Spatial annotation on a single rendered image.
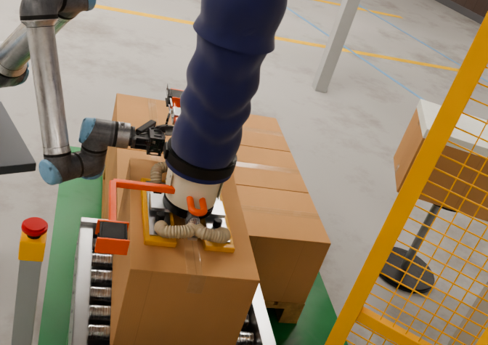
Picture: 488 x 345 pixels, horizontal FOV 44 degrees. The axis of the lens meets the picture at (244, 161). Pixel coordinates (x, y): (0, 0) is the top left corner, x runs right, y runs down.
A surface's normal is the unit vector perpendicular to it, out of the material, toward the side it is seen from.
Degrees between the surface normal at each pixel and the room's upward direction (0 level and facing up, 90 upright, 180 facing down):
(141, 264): 0
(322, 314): 0
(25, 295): 90
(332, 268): 0
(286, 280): 90
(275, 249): 90
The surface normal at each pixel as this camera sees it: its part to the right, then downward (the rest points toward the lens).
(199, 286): 0.15, 0.55
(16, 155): 0.26, -0.83
